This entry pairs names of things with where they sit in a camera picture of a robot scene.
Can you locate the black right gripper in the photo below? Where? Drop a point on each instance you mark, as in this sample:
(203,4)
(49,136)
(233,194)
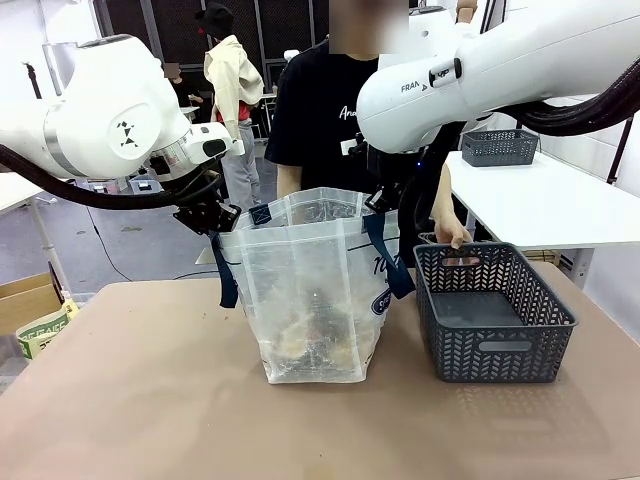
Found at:
(385,170)

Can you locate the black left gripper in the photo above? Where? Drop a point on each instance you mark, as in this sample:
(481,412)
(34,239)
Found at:
(207,217)

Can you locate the large grey plastic basket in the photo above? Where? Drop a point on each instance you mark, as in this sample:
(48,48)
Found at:
(500,345)

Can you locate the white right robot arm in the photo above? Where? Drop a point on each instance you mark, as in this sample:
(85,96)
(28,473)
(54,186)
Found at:
(500,65)

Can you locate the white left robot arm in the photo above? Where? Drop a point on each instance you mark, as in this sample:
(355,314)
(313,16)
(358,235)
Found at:
(110,100)

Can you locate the person left forearm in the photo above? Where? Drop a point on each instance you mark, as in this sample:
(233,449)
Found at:
(445,195)

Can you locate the person right forearm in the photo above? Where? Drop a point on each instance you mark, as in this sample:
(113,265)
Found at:
(290,182)

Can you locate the paper bag green print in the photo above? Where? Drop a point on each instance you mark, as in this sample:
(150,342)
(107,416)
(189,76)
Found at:
(45,332)

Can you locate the person left hand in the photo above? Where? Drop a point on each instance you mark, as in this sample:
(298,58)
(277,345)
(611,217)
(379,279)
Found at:
(452,232)

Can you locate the person in black T-shirt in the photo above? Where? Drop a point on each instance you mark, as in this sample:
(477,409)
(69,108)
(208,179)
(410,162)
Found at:
(320,125)

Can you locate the seated person in dark clothes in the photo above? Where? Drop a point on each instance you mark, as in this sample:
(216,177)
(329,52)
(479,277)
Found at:
(182,95)

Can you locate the small grey plastic basket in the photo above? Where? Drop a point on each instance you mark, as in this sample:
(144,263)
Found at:
(500,147)

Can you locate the person in beige jacket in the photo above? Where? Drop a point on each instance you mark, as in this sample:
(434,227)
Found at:
(230,80)

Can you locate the white side table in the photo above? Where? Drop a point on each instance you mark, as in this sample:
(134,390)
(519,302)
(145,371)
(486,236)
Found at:
(540,205)

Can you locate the white table with thin legs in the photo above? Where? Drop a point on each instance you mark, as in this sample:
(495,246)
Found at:
(15,192)

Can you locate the brown cardboard box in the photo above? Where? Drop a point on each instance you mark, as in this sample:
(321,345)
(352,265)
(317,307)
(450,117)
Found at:
(25,305)

